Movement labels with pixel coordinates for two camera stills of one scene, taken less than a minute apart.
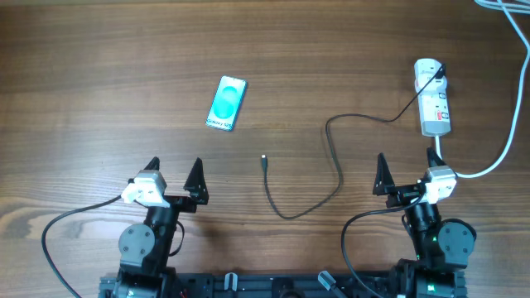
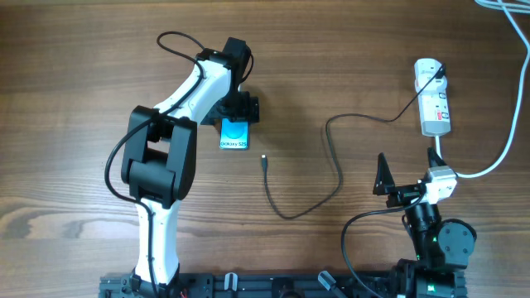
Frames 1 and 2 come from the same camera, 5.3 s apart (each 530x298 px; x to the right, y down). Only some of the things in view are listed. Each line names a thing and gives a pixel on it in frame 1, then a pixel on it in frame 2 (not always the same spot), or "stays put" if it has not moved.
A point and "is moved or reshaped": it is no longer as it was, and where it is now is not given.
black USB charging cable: [332, 155] stays put
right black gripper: [385, 185] stays put
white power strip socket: [431, 86] stays put
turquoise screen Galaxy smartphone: [226, 103] is moved or reshaped
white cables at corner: [508, 6] stays put
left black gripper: [194, 184] to [248, 110]
